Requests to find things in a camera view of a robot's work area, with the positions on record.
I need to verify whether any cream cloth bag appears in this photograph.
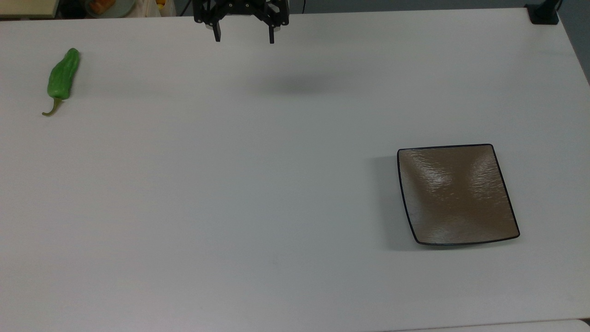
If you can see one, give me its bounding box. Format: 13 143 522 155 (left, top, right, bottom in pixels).
127 0 163 18

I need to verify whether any green chili pepper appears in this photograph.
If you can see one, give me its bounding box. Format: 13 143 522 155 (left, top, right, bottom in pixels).
42 47 81 117

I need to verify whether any grey bowl with orange food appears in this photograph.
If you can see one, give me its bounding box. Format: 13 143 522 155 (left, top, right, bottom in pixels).
86 0 136 18

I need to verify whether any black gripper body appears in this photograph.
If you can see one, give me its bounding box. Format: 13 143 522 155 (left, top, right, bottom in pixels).
193 0 290 26

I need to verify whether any brown square ceramic plate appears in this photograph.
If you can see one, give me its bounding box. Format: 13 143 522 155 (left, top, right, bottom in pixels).
397 143 521 246

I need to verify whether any black table clamp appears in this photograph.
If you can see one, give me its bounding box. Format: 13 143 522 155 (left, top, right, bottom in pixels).
525 0 564 25

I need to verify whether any beige wooden board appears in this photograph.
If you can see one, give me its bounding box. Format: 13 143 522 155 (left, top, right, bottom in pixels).
0 0 59 19

